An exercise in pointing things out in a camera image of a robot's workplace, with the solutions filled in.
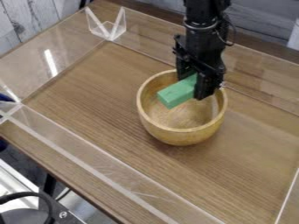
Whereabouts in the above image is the black metal base plate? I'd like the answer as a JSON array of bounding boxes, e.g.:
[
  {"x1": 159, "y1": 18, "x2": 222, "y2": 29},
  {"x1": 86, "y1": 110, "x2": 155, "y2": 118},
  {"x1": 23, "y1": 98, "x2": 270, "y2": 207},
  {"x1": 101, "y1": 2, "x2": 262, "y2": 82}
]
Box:
[{"x1": 0, "y1": 198, "x2": 89, "y2": 224}]

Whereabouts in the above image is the brown wooden bowl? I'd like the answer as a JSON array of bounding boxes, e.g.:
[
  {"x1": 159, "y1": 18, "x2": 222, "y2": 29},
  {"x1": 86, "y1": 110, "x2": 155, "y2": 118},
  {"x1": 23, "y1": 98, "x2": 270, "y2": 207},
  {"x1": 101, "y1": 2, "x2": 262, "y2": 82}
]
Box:
[{"x1": 135, "y1": 69, "x2": 229, "y2": 146}]

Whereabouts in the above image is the blue object at left edge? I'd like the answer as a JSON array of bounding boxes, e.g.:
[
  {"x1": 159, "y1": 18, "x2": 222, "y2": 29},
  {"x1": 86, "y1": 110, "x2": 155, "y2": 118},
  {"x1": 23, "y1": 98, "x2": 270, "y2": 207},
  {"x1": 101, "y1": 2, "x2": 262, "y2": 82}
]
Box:
[{"x1": 0, "y1": 93, "x2": 15, "y2": 102}]

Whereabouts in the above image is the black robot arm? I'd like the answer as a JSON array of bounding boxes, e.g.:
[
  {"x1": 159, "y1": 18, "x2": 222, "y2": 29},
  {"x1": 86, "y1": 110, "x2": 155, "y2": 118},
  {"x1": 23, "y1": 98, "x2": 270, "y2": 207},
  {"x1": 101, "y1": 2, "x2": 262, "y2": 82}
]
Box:
[{"x1": 173, "y1": 0, "x2": 237, "y2": 101}]

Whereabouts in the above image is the clear acrylic tray enclosure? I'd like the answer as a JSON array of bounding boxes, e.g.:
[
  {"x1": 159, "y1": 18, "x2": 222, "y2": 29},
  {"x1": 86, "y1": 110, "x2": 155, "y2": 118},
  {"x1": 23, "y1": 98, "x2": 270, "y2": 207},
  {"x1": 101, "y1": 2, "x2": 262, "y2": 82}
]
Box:
[{"x1": 0, "y1": 1, "x2": 299, "y2": 224}]

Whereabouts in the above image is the black table leg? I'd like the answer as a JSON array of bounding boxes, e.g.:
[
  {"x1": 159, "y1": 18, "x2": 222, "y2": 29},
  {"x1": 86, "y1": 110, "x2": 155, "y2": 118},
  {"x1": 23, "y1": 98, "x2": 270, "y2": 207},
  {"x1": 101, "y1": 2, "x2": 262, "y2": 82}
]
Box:
[{"x1": 43, "y1": 174, "x2": 58, "y2": 196}]

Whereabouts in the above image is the black cable loop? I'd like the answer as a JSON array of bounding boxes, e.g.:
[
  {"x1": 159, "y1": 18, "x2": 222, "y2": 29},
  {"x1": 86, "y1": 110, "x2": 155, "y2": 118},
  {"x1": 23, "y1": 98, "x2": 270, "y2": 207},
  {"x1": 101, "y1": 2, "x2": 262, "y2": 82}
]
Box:
[{"x1": 0, "y1": 192, "x2": 57, "y2": 224}]

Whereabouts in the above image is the clear acrylic corner bracket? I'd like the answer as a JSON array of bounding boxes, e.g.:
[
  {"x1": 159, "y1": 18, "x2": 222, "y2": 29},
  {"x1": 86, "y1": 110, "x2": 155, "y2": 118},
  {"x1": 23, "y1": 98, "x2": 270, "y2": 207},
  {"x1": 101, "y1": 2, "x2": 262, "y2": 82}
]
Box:
[{"x1": 85, "y1": 7, "x2": 127, "y2": 42}]

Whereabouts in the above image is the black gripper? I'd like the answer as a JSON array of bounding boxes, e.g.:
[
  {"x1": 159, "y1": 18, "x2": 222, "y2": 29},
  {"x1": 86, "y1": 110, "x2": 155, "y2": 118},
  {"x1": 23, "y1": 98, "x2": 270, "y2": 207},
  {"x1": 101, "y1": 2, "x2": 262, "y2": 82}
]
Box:
[{"x1": 173, "y1": 19, "x2": 231, "y2": 102}]

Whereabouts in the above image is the green rectangular block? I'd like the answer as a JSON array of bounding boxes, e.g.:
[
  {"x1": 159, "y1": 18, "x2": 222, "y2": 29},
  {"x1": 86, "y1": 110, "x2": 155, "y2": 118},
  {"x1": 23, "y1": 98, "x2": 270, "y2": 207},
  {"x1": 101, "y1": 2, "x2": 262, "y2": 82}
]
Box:
[{"x1": 157, "y1": 75, "x2": 197, "y2": 109}]

